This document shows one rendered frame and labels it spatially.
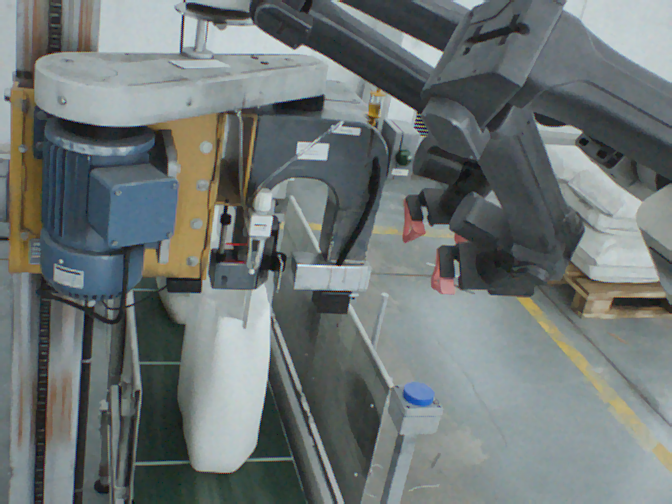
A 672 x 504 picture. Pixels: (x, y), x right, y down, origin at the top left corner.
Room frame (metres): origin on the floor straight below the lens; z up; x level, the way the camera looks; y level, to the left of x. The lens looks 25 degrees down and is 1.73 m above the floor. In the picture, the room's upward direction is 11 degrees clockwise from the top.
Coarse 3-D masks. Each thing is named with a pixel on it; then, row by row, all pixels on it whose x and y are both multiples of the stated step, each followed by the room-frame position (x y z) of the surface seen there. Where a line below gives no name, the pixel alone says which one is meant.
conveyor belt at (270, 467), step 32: (160, 320) 2.19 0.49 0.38; (160, 352) 2.01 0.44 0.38; (160, 384) 1.86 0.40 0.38; (160, 416) 1.73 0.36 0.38; (160, 448) 1.61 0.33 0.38; (256, 448) 1.68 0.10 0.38; (288, 448) 1.70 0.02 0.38; (160, 480) 1.50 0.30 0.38; (192, 480) 1.52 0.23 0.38; (224, 480) 1.54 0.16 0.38; (256, 480) 1.56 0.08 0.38; (288, 480) 1.58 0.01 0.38
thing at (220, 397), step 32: (192, 320) 1.68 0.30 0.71; (224, 320) 1.55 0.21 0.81; (256, 320) 1.54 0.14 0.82; (192, 352) 1.63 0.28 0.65; (224, 352) 1.53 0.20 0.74; (256, 352) 1.55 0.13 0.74; (192, 384) 1.57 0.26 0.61; (224, 384) 1.53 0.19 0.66; (256, 384) 1.56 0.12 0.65; (192, 416) 1.55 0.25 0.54; (224, 416) 1.53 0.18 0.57; (256, 416) 1.57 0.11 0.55; (192, 448) 1.54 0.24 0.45; (224, 448) 1.53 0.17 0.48
